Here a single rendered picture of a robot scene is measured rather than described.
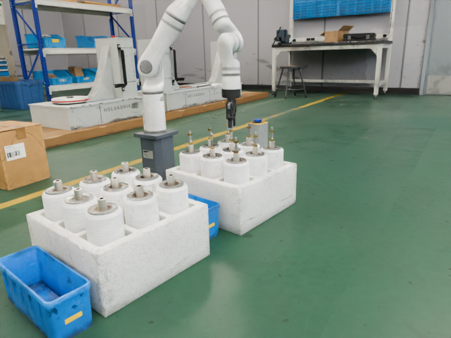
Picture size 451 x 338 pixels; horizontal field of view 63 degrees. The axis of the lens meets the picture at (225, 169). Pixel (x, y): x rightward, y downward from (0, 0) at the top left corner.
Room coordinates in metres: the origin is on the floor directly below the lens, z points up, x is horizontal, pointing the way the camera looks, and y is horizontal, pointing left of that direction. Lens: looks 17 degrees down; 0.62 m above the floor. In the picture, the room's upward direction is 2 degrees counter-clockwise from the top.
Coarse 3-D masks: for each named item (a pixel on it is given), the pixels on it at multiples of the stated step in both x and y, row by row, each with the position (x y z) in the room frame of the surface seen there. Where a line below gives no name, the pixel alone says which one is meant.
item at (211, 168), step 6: (222, 156) 1.37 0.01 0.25; (204, 162) 1.34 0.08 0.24; (210, 162) 1.33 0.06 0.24; (216, 162) 1.33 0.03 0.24; (222, 162) 1.35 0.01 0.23; (204, 168) 1.34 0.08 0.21; (210, 168) 1.33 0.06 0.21; (216, 168) 1.33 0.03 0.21; (222, 168) 1.35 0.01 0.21; (204, 174) 1.34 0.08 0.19; (210, 174) 1.33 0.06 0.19; (216, 174) 1.33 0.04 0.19; (222, 174) 1.35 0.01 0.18
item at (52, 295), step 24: (0, 264) 0.84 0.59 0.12; (24, 264) 0.91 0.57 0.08; (48, 264) 0.89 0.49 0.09; (24, 288) 0.74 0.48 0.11; (48, 288) 0.90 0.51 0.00; (72, 288) 0.81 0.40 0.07; (24, 312) 0.79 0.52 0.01; (48, 312) 0.68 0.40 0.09; (72, 312) 0.71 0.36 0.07; (48, 336) 0.70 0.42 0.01; (72, 336) 0.71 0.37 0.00
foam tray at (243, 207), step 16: (176, 176) 1.40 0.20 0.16; (192, 176) 1.35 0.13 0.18; (272, 176) 1.35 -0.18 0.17; (288, 176) 1.43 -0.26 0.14; (192, 192) 1.35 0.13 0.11; (208, 192) 1.29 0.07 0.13; (224, 192) 1.24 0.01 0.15; (240, 192) 1.19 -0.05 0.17; (256, 192) 1.26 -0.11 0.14; (272, 192) 1.35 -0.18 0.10; (288, 192) 1.44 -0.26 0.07; (224, 208) 1.24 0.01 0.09; (240, 208) 1.19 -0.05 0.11; (256, 208) 1.26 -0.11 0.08; (272, 208) 1.35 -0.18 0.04; (224, 224) 1.24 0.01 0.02; (240, 224) 1.19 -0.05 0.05; (256, 224) 1.26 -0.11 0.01
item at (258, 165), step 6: (246, 156) 1.36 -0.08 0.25; (258, 156) 1.35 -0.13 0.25; (264, 156) 1.36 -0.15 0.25; (252, 162) 1.34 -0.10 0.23; (258, 162) 1.34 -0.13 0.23; (264, 162) 1.36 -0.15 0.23; (252, 168) 1.34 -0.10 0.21; (258, 168) 1.34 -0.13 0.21; (264, 168) 1.36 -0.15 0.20; (252, 174) 1.34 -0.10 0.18; (258, 174) 1.34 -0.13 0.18
